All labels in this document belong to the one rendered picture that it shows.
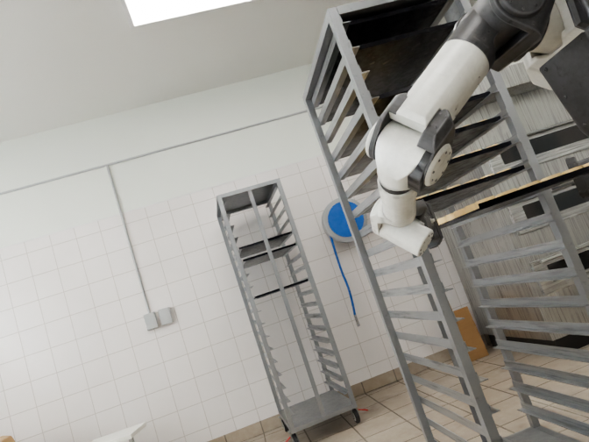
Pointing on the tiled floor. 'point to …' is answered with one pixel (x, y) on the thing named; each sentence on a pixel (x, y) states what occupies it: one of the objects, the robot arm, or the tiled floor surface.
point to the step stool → (122, 434)
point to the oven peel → (471, 334)
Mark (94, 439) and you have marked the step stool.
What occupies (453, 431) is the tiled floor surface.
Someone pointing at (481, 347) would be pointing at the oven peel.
